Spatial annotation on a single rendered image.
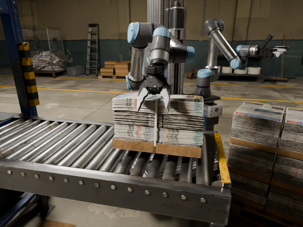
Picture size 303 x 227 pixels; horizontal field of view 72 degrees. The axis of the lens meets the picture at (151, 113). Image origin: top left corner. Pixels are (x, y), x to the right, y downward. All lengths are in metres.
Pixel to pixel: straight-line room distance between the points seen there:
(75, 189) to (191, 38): 7.38
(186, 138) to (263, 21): 7.52
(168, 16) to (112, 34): 6.79
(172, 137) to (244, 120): 0.76
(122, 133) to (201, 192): 0.39
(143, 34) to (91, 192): 0.90
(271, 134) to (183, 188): 0.88
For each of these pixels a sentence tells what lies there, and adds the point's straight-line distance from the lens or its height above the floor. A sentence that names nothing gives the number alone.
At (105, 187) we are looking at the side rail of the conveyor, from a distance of 0.86.
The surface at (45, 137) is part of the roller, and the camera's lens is 1.28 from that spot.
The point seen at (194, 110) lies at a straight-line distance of 0.83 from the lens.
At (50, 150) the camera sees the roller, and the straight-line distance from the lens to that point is 1.12.
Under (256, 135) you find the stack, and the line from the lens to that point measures 1.54.
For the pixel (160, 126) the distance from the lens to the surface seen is 0.85.
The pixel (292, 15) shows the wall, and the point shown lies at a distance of 8.47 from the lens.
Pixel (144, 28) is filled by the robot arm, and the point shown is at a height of 1.36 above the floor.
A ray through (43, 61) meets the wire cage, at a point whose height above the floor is 0.58.
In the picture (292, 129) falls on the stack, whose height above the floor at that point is 0.79.
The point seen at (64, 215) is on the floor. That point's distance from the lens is 1.94.
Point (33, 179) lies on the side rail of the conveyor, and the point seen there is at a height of 0.75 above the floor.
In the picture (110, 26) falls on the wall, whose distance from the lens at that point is 8.60.
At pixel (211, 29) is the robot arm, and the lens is 1.84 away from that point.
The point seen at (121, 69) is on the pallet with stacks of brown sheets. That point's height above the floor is 0.35.
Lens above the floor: 1.29
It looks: 19 degrees down
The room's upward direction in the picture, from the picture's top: straight up
